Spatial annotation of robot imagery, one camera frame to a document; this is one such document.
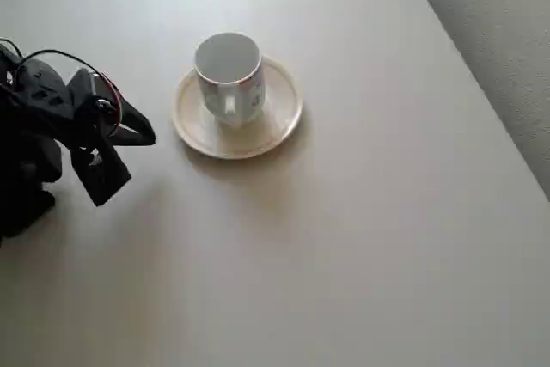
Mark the patterned teal and pink mug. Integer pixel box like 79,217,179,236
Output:
192,31,264,129

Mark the cream saucer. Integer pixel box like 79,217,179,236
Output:
172,55,304,161

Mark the red cable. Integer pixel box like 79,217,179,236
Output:
10,49,124,138

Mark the thin black cable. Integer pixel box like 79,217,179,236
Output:
0,37,23,59

